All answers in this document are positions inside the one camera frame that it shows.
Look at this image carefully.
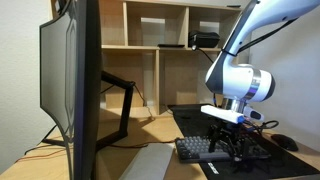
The black monitor cable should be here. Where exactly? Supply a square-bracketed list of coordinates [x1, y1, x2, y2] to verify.
[133, 84, 156, 120]

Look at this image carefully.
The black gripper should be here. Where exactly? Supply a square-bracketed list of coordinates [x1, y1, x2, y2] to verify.
[207, 120, 252, 165]

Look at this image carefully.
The black zip case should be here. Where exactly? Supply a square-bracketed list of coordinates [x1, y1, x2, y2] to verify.
[187, 30, 221, 49]

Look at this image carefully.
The wooden shelf unit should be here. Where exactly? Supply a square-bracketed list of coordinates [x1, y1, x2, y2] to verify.
[49, 0, 248, 120]

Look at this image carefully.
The grey black mechanical keyboard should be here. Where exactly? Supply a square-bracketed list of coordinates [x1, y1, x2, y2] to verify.
[174, 133, 272, 164]

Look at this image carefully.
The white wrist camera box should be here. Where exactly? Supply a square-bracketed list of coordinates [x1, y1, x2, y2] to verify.
[200, 104, 266, 125]

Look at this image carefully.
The black computer mouse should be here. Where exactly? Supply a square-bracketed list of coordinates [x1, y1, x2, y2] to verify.
[270, 133, 299, 152]

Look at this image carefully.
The black desk mat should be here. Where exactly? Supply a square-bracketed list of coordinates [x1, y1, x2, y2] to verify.
[167, 103, 320, 180]

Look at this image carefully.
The flat black device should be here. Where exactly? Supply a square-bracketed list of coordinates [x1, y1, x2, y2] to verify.
[157, 43, 186, 48]

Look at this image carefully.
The black shelf cable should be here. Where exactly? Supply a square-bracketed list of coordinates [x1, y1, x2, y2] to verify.
[191, 45, 215, 65]

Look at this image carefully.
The black monitor stand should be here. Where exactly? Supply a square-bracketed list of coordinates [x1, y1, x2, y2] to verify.
[41, 69, 136, 152]

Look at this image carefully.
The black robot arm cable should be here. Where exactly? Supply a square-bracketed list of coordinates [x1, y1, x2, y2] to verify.
[220, 17, 298, 58]

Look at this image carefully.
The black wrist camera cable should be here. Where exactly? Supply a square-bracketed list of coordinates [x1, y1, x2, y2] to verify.
[248, 119, 280, 134]

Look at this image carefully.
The grey wrist rest bar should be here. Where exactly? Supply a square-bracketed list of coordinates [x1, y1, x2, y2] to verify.
[118, 142, 176, 180]

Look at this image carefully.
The curved black monitor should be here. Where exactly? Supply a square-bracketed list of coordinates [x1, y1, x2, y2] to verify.
[39, 0, 103, 180]

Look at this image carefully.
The orange desk cable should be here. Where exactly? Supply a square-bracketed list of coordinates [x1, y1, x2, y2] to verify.
[14, 148, 68, 164]

